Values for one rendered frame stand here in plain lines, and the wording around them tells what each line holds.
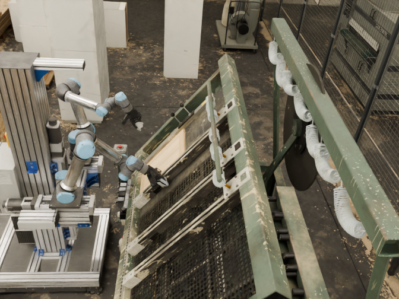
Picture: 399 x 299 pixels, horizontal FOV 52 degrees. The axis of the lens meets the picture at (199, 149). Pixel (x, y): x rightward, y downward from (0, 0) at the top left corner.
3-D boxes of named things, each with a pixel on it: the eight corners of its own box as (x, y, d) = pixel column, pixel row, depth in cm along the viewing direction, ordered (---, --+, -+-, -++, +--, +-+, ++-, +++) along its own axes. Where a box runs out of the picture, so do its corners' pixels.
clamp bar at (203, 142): (140, 202, 330) (116, 188, 320) (244, 105, 279) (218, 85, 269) (139, 210, 322) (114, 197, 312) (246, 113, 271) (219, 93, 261)
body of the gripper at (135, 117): (141, 121, 321) (134, 110, 314) (132, 126, 322) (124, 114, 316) (142, 116, 327) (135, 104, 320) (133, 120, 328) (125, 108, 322)
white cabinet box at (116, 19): (98, 37, 812) (95, 0, 768) (128, 38, 817) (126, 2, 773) (95, 46, 776) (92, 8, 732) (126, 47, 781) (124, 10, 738)
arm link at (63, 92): (48, 88, 309) (104, 108, 299) (57, 82, 318) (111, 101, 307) (49, 100, 316) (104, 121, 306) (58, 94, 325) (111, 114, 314)
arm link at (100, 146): (70, 130, 281) (120, 164, 312) (71, 140, 273) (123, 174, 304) (82, 120, 279) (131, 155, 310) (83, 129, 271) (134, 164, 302)
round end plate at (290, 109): (271, 141, 313) (293, 42, 265) (279, 141, 313) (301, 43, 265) (294, 218, 249) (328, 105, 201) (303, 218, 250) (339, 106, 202)
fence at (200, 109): (144, 165, 368) (141, 163, 366) (216, 95, 327) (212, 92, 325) (144, 169, 364) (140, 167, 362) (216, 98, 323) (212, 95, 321)
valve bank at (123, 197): (119, 190, 385) (117, 170, 370) (134, 190, 386) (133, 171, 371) (111, 230, 345) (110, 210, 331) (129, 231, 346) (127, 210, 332)
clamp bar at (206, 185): (135, 247, 294) (107, 233, 284) (253, 146, 242) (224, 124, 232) (134, 258, 286) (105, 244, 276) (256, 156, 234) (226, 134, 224)
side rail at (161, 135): (151, 152, 390) (142, 146, 386) (231, 72, 342) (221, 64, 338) (151, 155, 386) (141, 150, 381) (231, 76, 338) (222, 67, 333)
